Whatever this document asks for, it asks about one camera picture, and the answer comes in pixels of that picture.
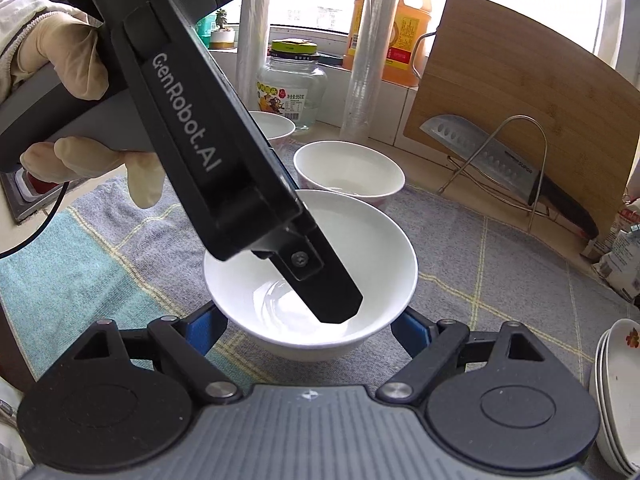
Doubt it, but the steel sink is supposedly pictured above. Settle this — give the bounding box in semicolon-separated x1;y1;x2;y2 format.
0;160;101;226

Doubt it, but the person's left hand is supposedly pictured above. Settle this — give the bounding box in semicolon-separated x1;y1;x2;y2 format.
17;7;166;209

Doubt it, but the clear glass jar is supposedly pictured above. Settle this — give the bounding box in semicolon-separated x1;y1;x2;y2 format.
257;39;328;131

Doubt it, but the steel santoku knife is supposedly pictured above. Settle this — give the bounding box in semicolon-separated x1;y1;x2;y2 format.
419;114;599;240

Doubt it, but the small potted plant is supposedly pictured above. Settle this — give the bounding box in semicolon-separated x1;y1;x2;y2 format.
210;10;236;51

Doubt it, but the checked grey blue towel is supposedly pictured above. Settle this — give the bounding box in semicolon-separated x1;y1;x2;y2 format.
0;140;631;411

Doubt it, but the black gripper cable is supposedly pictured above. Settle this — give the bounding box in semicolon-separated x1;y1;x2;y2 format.
0;182;69;261

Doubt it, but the white printed bag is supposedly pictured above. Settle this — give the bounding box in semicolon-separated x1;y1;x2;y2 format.
597;225;640;306

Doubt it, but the bamboo cutting board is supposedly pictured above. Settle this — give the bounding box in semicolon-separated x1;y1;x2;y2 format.
402;0;640;241

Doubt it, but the metal wire rack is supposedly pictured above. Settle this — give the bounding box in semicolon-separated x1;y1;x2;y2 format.
439;115;561;233

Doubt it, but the red basin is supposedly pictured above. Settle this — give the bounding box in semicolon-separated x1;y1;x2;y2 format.
15;170;52;196

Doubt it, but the short plastic wrap roll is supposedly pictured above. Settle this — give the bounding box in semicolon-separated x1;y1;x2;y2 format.
237;0;272;111

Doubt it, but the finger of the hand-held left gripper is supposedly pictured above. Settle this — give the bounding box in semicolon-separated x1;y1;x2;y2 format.
252;230;364;325

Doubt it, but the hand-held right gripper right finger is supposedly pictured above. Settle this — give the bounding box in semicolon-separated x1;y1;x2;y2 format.
376;306;546;405

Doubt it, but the orange cooking oil jug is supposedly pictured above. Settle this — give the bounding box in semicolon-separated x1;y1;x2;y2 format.
345;0;438;88

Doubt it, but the tall plastic wrap roll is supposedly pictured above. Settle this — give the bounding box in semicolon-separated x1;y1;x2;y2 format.
342;0;401;143

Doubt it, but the person's white jacket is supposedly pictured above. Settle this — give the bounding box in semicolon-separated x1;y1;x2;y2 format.
0;375;30;480

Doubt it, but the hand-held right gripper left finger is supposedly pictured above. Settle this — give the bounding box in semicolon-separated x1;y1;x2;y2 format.
75;302;242;405

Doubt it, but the white floral bowl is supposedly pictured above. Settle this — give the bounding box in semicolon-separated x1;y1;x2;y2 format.
293;141;406;211
203;189;419;364
247;111;296;153

